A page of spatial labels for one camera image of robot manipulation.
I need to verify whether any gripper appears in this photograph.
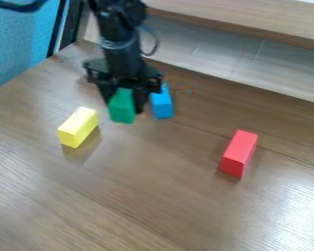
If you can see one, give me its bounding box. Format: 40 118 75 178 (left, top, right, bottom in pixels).
81 58 164 115

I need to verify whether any green rectangular block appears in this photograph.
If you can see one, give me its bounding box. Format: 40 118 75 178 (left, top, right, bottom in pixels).
107 87 137 126

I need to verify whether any blue rectangular block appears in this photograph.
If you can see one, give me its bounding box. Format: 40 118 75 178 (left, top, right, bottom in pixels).
147 85 176 120

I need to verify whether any yellow rectangular block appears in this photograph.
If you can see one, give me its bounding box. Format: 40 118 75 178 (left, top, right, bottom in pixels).
56 106 100 149

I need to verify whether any red rectangular block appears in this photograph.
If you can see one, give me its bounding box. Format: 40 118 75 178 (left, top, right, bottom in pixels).
218 128 260 179

